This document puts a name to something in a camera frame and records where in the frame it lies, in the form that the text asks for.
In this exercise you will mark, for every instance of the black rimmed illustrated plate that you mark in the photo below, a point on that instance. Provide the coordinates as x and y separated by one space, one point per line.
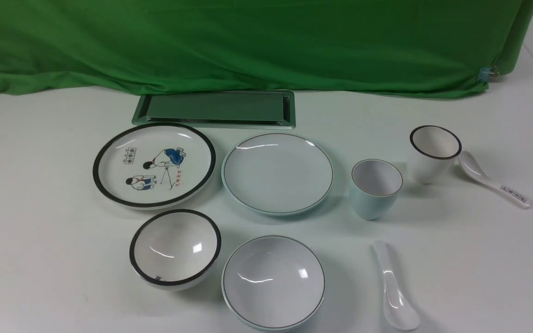
154 166

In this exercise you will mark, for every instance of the green backdrop cloth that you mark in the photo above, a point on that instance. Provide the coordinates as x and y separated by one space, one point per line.
416 48

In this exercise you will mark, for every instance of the pale blue cup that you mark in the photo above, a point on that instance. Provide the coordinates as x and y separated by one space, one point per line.
374 188

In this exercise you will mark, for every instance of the pale blue bowl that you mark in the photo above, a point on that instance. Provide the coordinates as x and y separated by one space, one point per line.
273 283

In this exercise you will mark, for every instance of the black rimmed white cup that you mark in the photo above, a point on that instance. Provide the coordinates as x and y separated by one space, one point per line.
435 149

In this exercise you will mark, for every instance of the white spoon with print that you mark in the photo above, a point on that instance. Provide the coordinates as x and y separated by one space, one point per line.
472 169

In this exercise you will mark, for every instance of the plain white ceramic spoon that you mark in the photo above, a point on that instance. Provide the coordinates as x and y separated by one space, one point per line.
396 308

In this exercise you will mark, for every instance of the metal cable hatch lid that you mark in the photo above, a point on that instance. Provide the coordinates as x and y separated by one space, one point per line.
242 109

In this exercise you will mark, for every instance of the blue binder clip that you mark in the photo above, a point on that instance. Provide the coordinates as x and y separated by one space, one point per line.
488 74

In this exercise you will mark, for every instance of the pale blue plate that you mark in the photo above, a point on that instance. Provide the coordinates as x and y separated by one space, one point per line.
277 174

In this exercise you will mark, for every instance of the black rimmed white bowl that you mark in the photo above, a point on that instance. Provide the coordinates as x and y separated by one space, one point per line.
175 250

